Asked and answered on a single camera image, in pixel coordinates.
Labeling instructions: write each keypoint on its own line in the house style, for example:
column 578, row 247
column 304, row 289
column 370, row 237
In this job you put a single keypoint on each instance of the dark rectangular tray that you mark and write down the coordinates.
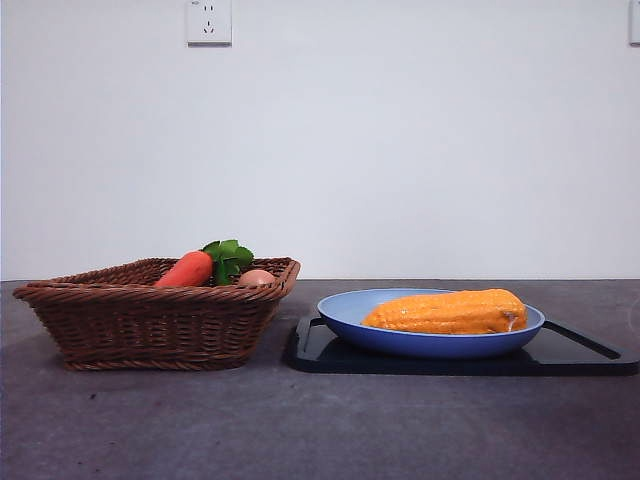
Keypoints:
column 575, row 360

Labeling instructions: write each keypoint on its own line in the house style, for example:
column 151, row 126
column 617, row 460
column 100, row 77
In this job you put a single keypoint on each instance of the white wall socket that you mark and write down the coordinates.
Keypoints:
column 635, row 25
column 209, row 22

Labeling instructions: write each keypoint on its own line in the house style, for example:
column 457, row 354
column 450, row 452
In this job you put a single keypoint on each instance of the brown wicker basket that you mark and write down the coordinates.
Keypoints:
column 150, row 325

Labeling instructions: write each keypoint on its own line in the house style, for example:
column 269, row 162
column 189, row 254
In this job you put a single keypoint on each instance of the blue round plate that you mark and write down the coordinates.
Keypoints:
column 435, row 345

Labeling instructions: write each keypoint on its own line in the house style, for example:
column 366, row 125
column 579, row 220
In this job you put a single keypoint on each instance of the green leafy vegetable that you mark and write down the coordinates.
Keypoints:
column 231, row 257

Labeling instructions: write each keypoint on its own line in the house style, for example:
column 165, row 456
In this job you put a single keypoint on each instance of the yellow corn cob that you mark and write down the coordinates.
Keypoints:
column 445, row 312

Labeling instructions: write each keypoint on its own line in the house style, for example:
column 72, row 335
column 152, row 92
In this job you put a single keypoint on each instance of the brown egg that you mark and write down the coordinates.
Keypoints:
column 256, row 278

